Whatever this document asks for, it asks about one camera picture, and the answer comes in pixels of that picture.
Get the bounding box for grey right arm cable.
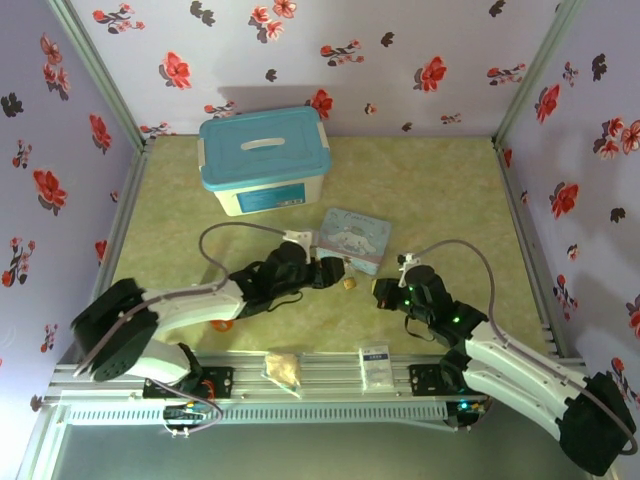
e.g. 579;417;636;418
414;238;640;454

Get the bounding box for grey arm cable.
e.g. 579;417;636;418
74;222;289;435
414;238;640;454

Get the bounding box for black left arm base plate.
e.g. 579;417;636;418
143;365;235;400

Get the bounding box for white packet blue label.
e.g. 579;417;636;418
358;343;394;395

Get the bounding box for clear bag beige contents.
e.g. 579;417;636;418
262;351;304;400

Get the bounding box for light blue cartoon tin box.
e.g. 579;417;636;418
314;207;393;277

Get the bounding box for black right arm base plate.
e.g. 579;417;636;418
408;363;481;399

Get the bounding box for grey left arm cable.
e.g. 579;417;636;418
74;222;289;435

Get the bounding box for white slotted cable duct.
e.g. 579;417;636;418
64;403;449;427

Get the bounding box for aluminium frame post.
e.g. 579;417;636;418
47;0;156;154
14;402;71;480
492;0;590;149

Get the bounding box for aluminium mounting beam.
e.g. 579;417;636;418
47;351;586;404

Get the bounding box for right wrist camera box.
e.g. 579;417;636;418
397;251;420;287

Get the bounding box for white storage box blue lid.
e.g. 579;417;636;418
197;105;334;218

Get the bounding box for aluminium table edge rail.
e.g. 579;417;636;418
492;139;569;357
99;139;156;290

